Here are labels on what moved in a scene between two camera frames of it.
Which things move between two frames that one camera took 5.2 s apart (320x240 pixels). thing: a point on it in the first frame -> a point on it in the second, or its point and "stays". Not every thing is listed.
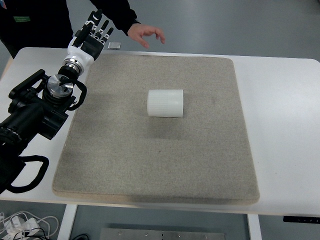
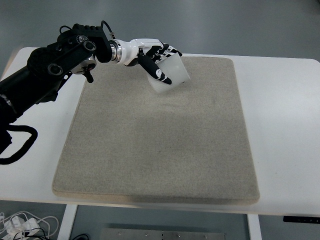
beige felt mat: x=113 y=148 stays
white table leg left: x=64 y=233 stays
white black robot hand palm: x=91 y=47 -> x=129 y=52
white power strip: x=18 y=228 stays
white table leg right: x=254 y=227 stays
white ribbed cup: x=165 y=103 -> x=174 y=69
